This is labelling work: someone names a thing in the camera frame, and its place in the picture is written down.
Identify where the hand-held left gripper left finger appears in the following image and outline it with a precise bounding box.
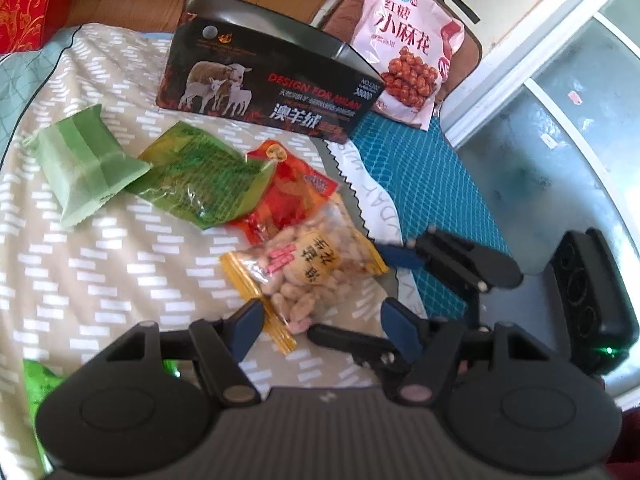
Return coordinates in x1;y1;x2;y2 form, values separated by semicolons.
100;299;265;407

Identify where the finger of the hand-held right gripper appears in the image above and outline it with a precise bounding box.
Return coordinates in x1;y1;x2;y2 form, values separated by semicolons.
375;226;524;331
306;324;416;377

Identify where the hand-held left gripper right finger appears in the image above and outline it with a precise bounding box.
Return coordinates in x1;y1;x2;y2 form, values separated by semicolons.
380;297;551;407

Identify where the clear peanut packet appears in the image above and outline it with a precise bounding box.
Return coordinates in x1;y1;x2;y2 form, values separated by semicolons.
220;200;390;356

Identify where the black sheep-print box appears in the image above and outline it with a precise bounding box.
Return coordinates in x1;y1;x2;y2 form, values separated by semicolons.
155;0;387;143

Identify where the dark red cloth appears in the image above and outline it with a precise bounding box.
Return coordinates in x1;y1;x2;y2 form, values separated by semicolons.
607;395;640;466

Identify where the orange-red snack packet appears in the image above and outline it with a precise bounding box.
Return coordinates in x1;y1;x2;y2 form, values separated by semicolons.
234;139;341;246

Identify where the white framed glass door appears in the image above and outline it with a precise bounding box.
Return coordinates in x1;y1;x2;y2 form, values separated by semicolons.
439;0;640;401

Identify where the green clear snack packet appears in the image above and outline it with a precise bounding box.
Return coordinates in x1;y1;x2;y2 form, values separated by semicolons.
124;121;275;231

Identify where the bright green snack packet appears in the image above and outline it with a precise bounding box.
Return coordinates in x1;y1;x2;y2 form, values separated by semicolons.
22;359;66;453

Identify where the pink snack bag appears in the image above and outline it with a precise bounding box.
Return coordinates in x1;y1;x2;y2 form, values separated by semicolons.
348;0;466;132

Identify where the light green paper packet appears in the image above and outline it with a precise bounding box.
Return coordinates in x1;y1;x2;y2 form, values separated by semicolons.
22;104;152;228

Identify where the brown seat cushion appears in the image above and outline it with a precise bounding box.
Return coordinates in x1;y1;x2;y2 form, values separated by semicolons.
318;0;483;106

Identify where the red gift box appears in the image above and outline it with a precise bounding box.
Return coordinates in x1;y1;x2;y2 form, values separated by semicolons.
0;0;83;56

